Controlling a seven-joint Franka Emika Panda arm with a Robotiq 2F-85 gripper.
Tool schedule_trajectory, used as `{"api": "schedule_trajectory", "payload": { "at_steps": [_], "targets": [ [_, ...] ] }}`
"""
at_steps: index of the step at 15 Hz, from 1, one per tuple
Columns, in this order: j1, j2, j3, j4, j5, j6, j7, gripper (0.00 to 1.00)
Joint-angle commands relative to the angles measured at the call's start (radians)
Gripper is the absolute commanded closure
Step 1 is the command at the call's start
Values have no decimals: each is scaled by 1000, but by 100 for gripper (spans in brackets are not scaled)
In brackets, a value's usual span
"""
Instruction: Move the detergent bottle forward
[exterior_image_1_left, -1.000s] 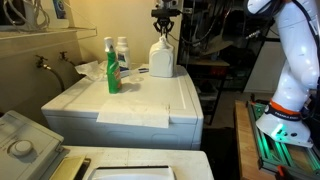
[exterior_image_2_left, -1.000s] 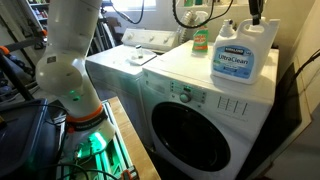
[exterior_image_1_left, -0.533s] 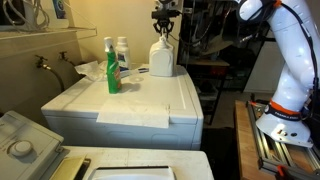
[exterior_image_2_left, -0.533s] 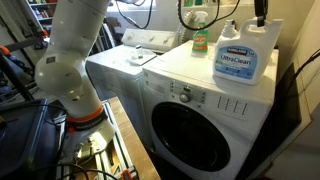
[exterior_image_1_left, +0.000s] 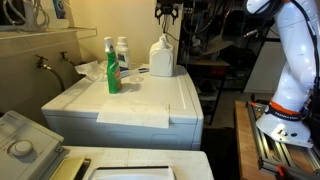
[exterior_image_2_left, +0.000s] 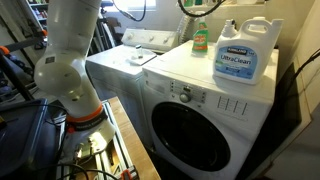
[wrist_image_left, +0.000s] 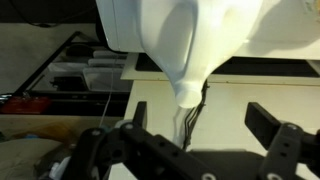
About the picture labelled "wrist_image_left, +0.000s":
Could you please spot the black shelving rack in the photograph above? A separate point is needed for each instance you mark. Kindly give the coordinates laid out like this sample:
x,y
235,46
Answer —
x,y
33,88

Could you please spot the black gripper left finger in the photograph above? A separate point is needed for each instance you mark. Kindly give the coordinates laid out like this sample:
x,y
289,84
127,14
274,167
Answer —
x,y
156,153

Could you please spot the red box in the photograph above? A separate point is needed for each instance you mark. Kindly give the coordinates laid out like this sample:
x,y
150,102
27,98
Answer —
x,y
23,104

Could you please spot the large white detergent jug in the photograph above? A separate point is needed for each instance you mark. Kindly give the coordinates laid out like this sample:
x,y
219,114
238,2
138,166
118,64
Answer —
x,y
186,40

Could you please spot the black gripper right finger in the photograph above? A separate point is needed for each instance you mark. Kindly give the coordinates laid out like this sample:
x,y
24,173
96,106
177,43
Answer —
x,y
280,146

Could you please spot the clear plastic bin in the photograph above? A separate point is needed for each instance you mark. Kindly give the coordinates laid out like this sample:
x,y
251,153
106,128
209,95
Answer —
x,y
105,79

